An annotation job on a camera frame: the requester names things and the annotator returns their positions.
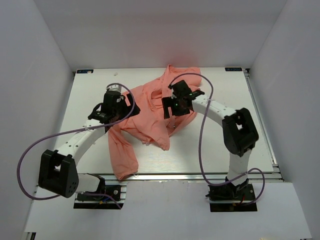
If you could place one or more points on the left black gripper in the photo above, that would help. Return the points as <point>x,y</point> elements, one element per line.
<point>130,110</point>

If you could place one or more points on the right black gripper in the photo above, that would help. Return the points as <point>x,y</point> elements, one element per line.
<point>169,102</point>

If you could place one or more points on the salmon pink jacket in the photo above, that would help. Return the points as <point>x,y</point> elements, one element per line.
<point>150,126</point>

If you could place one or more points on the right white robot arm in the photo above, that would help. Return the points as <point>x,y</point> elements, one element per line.
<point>239,131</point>

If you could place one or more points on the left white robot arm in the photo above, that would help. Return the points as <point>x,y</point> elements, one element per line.
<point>58,168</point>

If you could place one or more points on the left blue table label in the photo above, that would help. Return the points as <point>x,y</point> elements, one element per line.
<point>84,71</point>

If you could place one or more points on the blue table label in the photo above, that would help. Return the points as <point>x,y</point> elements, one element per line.
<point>84,71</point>
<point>233,69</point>

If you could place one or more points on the right blue table label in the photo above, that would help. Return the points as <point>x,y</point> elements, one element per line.
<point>233,69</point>

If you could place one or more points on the front white panel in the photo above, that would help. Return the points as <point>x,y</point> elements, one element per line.
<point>172,210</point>

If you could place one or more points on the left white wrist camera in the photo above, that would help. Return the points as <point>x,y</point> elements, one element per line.
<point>114,87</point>

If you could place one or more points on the front aluminium rail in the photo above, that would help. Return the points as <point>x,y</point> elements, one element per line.
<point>255,176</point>

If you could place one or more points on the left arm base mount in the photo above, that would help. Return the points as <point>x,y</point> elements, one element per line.
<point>105,195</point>

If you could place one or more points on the right aluminium side rail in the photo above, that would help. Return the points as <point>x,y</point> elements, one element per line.
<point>265,135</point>

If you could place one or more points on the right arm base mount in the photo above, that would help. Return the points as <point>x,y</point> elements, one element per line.
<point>222,199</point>

